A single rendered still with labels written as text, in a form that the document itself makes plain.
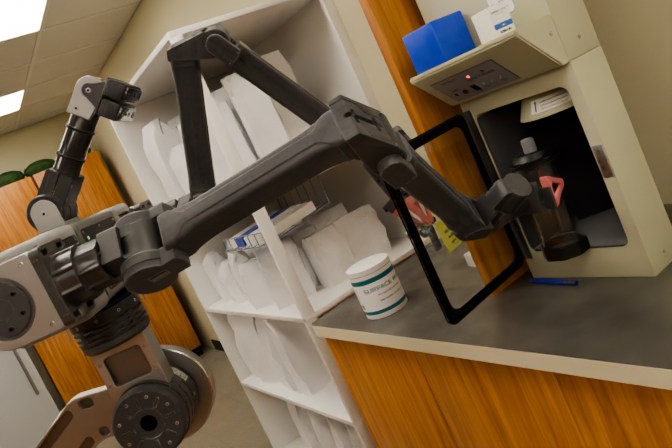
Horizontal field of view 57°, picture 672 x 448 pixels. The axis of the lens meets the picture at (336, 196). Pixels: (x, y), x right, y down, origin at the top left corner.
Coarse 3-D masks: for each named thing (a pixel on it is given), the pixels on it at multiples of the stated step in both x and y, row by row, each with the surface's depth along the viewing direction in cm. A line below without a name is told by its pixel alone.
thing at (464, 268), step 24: (432, 144) 137; (456, 144) 142; (456, 168) 140; (480, 192) 144; (432, 216) 133; (456, 240) 136; (480, 240) 141; (504, 240) 146; (456, 264) 135; (480, 264) 140; (504, 264) 145; (432, 288) 131; (456, 288) 134; (480, 288) 138
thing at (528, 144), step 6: (528, 138) 132; (522, 144) 133; (528, 144) 132; (534, 144) 132; (528, 150) 132; (534, 150) 132; (540, 150) 130; (546, 150) 130; (552, 150) 131; (516, 156) 135; (522, 156) 132; (528, 156) 130; (534, 156) 130; (540, 156) 129; (516, 162) 132; (522, 162) 131; (528, 162) 130
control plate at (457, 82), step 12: (492, 60) 122; (468, 72) 128; (480, 72) 127; (492, 72) 126; (504, 72) 125; (432, 84) 137; (444, 84) 136; (456, 84) 134; (468, 84) 133; (480, 84) 132; (492, 84) 131; (456, 96) 140; (468, 96) 138
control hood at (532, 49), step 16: (544, 16) 117; (512, 32) 113; (528, 32) 114; (544, 32) 116; (480, 48) 120; (496, 48) 118; (512, 48) 116; (528, 48) 115; (544, 48) 116; (560, 48) 118; (448, 64) 128; (464, 64) 126; (512, 64) 122; (528, 64) 120; (544, 64) 119; (560, 64) 118; (416, 80) 138; (432, 80) 136; (448, 96) 141
